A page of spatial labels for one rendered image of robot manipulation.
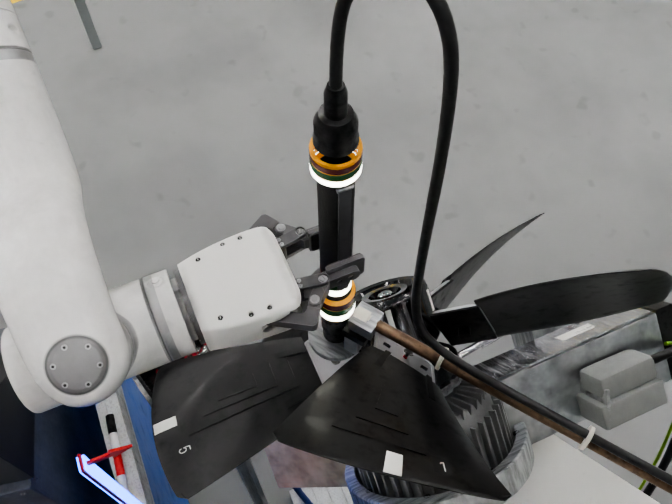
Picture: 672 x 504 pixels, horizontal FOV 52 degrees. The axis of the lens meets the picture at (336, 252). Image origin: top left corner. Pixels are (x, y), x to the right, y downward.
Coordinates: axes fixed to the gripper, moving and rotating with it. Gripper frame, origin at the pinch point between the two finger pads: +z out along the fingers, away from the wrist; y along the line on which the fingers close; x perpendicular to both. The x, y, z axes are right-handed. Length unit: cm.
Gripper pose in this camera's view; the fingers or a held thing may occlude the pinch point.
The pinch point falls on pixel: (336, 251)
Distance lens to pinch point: 68.2
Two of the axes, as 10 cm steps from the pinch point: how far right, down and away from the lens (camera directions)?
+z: 9.2, -3.5, 2.0
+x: -0.1, -5.2, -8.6
